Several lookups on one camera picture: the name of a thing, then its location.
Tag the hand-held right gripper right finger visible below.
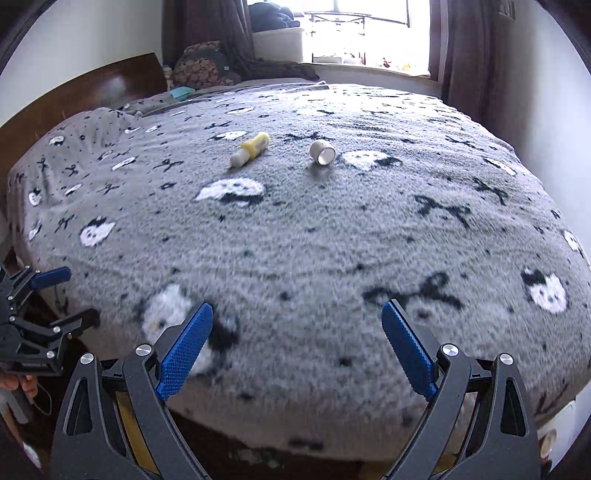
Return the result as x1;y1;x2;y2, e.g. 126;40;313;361
381;299;543;480

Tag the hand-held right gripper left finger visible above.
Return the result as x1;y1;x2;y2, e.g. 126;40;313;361
48;302;214;480

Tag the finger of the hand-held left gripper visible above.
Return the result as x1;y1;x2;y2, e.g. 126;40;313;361
0;267;73;308
14;308;100;361

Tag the person's left hand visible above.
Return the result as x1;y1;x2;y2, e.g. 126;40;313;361
0;373;40;403

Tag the grey bow print pillow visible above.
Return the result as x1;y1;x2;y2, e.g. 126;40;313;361
7;108;151;236

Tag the grey cat print blanket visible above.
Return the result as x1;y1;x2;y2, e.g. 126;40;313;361
7;82;591;462

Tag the white plastic object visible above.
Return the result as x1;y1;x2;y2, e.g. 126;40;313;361
537;401;579;468

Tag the brown wooden headboard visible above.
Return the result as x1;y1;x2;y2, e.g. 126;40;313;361
0;52;168;204

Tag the white round cap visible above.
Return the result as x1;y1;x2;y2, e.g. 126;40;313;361
308;139;337;167

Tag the yellow and white tube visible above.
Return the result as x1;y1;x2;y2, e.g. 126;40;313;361
229;131;271;168

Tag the brown patterned cushion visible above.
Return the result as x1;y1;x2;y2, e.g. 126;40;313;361
172;41;237;91

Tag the brown curtain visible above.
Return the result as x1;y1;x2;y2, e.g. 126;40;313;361
161;0;320;85
427;0;500;121

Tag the bright window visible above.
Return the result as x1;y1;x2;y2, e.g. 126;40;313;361
247;0;433;78

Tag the white storage box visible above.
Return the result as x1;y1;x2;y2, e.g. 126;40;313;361
252;27;306;64

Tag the dark blue cloth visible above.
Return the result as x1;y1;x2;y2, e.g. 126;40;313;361
249;2;302;33

